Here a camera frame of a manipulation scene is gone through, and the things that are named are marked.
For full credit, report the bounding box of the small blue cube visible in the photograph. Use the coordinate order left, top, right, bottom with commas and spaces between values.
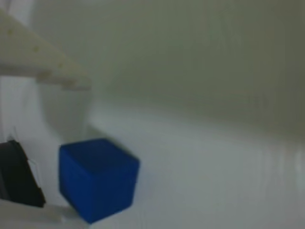
58, 137, 141, 224

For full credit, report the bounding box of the black plastic block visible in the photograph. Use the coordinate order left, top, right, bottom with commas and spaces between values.
0, 139, 46, 208

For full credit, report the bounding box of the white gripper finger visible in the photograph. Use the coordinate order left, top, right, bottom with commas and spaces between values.
0, 198, 71, 229
0, 9, 92, 92

